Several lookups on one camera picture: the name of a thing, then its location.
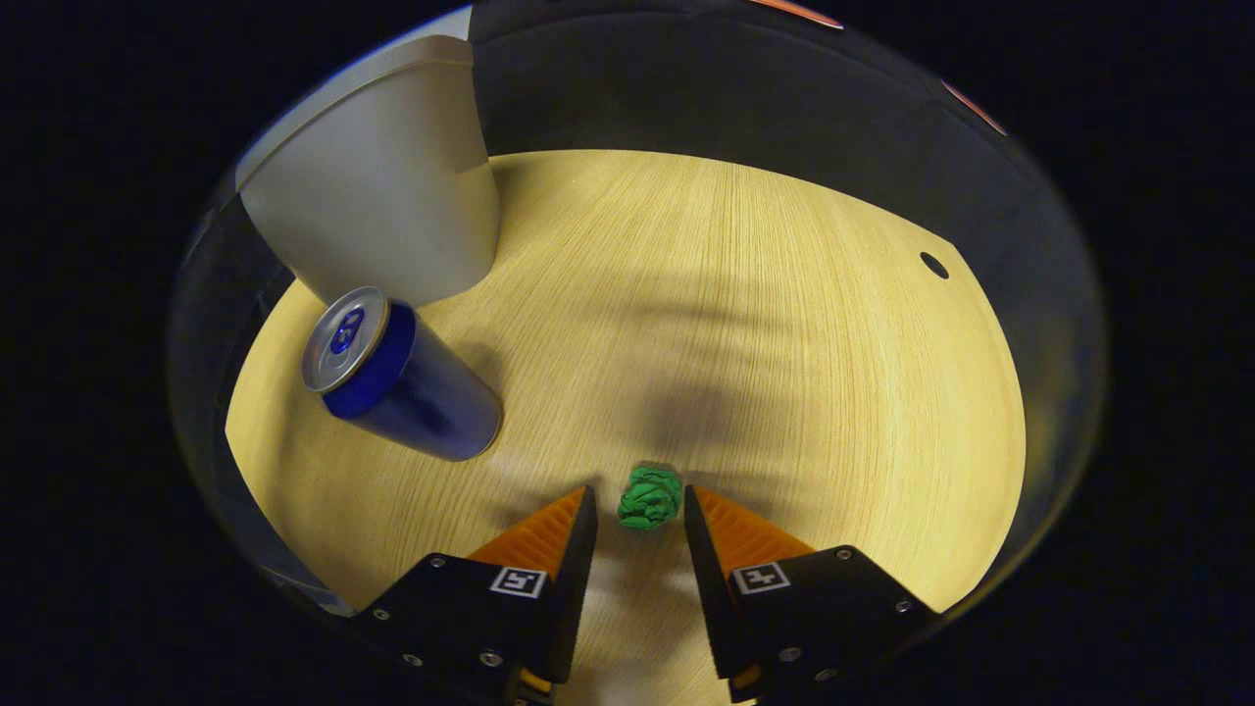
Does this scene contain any white desktop garbage bin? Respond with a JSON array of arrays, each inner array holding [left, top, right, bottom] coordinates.
[[233, 34, 502, 308]]

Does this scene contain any wooden desktop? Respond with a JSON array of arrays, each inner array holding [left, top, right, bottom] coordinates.
[[226, 149, 1028, 706]]

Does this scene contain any green paper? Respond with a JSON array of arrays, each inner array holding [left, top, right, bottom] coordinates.
[[617, 465, 684, 531]]

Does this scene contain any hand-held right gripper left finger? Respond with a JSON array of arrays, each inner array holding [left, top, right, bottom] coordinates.
[[348, 485, 599, 705]]

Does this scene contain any blue pop can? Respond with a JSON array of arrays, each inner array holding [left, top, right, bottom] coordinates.
[[300, 285, 504, 463]]

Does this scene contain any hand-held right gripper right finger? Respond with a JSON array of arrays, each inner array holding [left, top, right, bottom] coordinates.
[[683, 483, 937, 703]]

